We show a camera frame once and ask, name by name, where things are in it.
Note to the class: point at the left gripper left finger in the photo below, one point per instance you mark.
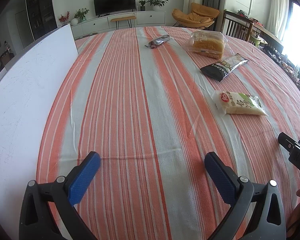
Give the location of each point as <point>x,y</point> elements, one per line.
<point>36,218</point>

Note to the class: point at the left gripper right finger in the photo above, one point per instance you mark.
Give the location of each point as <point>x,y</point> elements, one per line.
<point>268,218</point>

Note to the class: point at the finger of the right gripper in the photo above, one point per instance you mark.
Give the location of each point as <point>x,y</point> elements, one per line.
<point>286,142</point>

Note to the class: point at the yellow rice cracker pack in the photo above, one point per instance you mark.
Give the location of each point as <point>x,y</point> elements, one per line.
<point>237,103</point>

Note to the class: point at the long black green snack pack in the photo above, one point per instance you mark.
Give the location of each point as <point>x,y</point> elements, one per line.
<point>221,69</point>

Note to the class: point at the clear yellow bread bag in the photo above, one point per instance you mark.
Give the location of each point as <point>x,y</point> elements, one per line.
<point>211,44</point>

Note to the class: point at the silver purple snack bar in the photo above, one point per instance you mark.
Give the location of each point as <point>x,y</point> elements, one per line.
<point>158,41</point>

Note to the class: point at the cluttered side table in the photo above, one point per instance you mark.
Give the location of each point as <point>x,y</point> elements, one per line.
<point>273,47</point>

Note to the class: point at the white cardboard box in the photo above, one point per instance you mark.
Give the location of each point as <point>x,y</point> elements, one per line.
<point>28,87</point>

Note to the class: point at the dark wooden dining chair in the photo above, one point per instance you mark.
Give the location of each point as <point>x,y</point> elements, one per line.
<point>234,25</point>

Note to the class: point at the striped orange grey tablecloth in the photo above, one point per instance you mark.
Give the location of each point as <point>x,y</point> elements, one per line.
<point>150,115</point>

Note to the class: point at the orange lounge chair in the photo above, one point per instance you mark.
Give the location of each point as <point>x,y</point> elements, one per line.
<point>200,17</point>

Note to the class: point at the white tv cabinet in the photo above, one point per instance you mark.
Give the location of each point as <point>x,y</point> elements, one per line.
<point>118,21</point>

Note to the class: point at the large green potted plant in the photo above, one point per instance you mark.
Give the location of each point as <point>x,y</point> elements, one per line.
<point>157,4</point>

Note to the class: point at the red flower arrangement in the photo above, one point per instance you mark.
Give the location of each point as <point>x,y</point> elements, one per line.
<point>64,19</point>

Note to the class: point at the small potted plant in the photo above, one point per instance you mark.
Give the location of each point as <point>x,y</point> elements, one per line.
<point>142,5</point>

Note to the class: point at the green plant white vase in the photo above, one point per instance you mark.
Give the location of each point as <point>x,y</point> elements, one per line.
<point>79,16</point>

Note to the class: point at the black television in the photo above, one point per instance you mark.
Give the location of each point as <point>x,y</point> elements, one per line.
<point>107,6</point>

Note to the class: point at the black display cabinet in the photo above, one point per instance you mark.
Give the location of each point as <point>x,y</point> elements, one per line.
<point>41,17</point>

